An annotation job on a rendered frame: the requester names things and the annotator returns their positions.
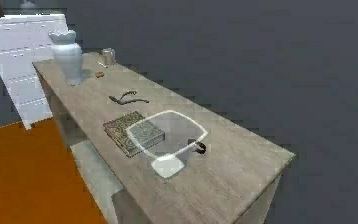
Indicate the leather book with gold designs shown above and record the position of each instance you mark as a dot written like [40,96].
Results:
[118,128]

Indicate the clear glass bowl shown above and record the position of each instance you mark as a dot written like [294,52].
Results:
[168,140]

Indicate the small black object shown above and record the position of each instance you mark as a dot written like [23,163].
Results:
[200,148]

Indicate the pale wooden table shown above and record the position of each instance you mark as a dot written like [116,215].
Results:
[173,186]

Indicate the small brown object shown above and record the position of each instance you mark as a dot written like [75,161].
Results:
[99,74]

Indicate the small grey cup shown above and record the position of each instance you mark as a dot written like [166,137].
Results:
[109,56]

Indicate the thin pencil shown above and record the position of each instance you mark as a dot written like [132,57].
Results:
[102,64]

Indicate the pale blue ceramic vase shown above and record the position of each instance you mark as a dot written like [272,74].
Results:
[68,56]

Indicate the white panelled furniture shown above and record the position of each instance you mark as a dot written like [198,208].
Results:
[20,66]

